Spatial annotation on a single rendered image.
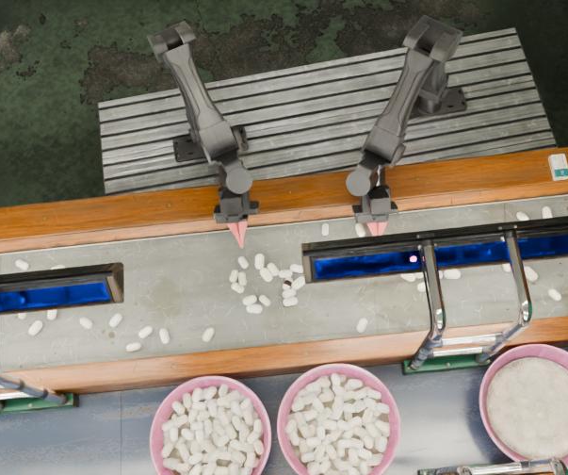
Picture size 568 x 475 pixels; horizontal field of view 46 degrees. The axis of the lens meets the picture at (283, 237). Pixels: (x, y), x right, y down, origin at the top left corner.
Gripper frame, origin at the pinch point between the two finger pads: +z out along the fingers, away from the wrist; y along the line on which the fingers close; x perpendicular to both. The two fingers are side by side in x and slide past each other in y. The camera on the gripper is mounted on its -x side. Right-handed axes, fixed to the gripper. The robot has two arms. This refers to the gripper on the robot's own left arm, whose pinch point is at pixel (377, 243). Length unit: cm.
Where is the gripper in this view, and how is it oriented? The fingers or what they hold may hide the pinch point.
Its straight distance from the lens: 162.2
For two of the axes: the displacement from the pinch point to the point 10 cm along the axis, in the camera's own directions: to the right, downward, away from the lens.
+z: 1.0, 9.4, 3.3
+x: -0.1, -3.3, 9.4
